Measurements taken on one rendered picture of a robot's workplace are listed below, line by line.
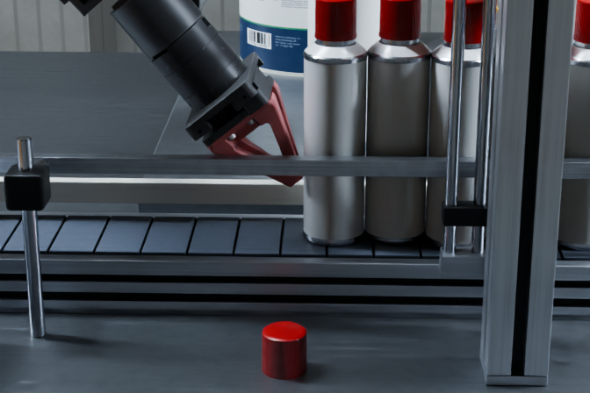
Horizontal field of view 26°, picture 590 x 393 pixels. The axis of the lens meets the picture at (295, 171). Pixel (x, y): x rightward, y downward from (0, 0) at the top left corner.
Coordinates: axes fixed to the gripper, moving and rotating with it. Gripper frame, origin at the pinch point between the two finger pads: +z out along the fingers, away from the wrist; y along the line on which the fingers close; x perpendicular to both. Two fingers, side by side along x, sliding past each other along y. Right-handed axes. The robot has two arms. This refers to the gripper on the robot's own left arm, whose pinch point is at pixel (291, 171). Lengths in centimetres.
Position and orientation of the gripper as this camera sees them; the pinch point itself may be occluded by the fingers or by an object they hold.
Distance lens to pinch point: 106.4
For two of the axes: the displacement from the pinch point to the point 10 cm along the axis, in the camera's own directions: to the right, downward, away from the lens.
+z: 6.3, 7.4, 2.3
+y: 0.3, -3.2, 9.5
